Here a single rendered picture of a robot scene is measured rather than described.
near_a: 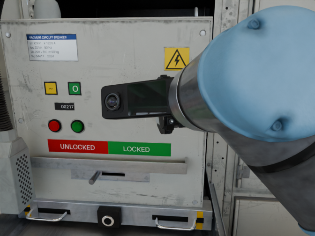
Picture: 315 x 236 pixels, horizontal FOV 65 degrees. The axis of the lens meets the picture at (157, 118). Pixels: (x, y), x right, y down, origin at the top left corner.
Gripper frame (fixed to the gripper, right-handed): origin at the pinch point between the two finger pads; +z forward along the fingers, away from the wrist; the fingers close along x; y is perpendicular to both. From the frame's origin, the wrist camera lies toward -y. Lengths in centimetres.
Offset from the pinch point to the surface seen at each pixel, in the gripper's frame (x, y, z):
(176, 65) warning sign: 9.8, 6.6, 7.7
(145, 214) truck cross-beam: -27.3, -1.6, 19.2
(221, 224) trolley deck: -33.1, 19.9, 20.6
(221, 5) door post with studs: 31.7, 26.4, 25.0
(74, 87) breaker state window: 6.9, -17.2, 15.1
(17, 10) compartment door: 37, -38, 40
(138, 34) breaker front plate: 16.9, -1.5, 8.0
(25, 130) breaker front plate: -2.9, -31.0, 21.8
